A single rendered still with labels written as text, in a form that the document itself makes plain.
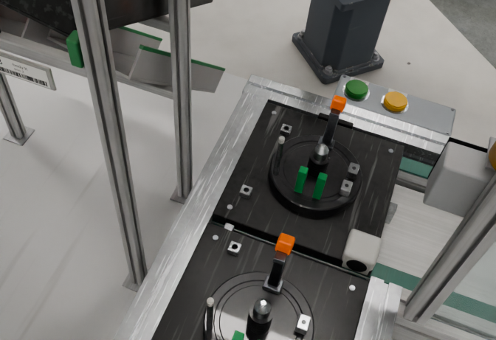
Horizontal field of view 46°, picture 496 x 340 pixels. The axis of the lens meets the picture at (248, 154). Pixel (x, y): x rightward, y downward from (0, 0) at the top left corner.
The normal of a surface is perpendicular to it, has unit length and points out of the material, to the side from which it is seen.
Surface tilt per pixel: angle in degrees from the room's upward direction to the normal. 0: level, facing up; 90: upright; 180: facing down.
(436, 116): 0
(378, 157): 0
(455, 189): 90
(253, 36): 0
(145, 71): 90
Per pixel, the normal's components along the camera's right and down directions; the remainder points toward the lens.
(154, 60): 0.86, 0.44
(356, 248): 0.07, -0.60
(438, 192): -0.35, 0.73
